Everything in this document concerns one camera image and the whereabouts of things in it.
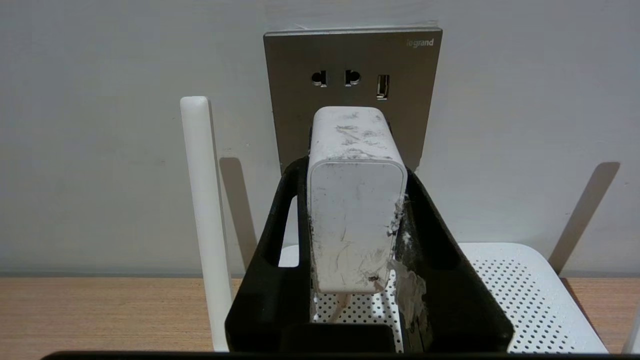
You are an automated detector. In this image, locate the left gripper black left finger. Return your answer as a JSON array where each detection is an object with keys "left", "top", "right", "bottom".
[{"left": 224, "top": 156, "right": 315, "bottom": 353}]

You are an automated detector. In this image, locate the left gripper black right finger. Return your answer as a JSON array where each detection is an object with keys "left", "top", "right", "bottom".
[{"left": 392, "top": 167, "right": 515, "bottom": 353}]

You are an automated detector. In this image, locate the thin white adapter cable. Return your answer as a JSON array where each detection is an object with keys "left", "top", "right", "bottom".
[{"left": 327, "top": 292, "right": 353, "bottom": 323}]

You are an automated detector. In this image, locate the white power adapter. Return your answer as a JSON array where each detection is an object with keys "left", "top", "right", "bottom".
[{"left": 306, "top": 105, "right": 408, "bottom": 296}]

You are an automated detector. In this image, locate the white router with antennas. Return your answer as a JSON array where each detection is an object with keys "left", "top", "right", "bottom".
[{"left": 180, "top": 95, "right": 640, "bottom": 354}]

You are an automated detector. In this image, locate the grey wall socket plate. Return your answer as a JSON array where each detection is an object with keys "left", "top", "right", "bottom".
[{"left": 263, "top": 26, "right": 443, "bottom": 176}]

